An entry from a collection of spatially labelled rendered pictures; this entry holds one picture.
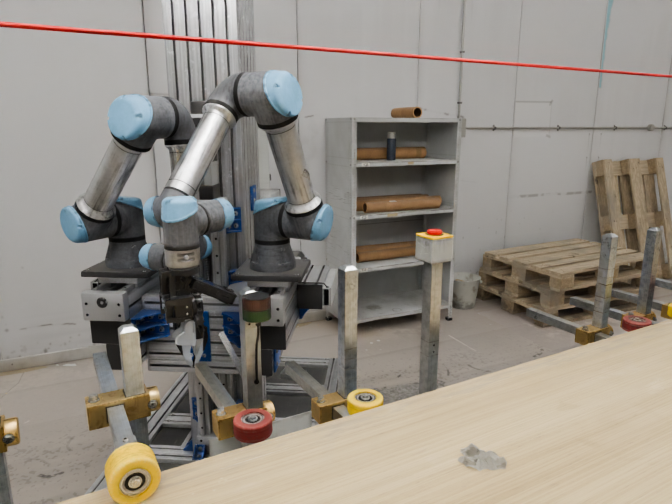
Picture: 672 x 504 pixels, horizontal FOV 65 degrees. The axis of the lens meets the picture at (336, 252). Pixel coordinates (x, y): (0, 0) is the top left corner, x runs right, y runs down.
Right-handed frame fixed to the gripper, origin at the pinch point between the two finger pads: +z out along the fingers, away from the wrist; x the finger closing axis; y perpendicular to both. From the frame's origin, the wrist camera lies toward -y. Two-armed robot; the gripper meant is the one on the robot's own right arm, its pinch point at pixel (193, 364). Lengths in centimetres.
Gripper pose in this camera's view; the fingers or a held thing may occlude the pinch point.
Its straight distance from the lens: 161.0
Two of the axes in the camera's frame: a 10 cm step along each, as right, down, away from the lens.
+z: 0.0, 9.7, 2.3
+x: -8.7, 1.1, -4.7
